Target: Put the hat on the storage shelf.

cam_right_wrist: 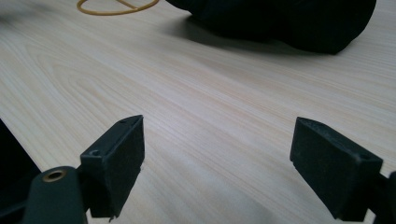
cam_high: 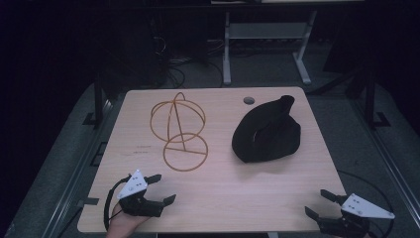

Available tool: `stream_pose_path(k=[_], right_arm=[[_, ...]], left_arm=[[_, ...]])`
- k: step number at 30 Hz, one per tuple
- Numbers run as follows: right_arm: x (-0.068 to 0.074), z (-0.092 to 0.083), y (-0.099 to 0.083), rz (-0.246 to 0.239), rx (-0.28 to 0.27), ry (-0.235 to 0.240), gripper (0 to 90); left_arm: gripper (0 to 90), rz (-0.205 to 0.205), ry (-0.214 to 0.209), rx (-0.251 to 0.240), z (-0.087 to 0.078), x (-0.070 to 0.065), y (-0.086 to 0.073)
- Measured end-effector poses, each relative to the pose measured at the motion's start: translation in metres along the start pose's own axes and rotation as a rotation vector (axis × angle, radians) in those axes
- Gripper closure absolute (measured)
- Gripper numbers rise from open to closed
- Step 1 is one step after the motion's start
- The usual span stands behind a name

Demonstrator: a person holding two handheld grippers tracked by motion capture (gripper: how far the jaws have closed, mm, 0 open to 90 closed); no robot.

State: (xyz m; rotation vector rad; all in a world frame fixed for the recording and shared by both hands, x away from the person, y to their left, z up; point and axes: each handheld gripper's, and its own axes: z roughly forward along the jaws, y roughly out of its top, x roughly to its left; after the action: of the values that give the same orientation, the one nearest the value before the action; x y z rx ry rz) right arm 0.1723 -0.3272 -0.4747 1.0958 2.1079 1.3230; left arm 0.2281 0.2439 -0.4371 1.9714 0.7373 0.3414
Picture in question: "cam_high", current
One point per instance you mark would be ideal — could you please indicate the white metal desk frame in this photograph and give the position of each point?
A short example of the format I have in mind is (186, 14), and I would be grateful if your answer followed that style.
(267, 30)

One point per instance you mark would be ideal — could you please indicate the black metal frame post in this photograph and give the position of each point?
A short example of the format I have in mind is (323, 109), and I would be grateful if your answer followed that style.
(370, 99)
(98, 99)

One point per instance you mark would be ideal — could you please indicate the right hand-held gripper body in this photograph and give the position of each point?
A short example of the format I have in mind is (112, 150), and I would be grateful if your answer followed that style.
(360, 206)

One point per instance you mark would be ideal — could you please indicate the grey metal floor rail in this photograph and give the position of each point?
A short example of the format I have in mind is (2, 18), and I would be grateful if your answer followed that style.
(76, 172)
(389, 165)

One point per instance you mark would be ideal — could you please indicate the black hat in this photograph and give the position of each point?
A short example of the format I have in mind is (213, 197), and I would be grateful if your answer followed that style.
(277, 139)

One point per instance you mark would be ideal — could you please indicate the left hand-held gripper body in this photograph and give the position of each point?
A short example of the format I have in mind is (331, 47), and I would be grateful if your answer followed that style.
(133, 186)

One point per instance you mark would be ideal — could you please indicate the grey round table grommet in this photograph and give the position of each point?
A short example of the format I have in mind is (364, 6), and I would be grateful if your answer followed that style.
(249, 100)

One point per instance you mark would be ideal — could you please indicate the person's left hand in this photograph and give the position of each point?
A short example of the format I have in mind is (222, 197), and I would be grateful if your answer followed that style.
(120, 226)

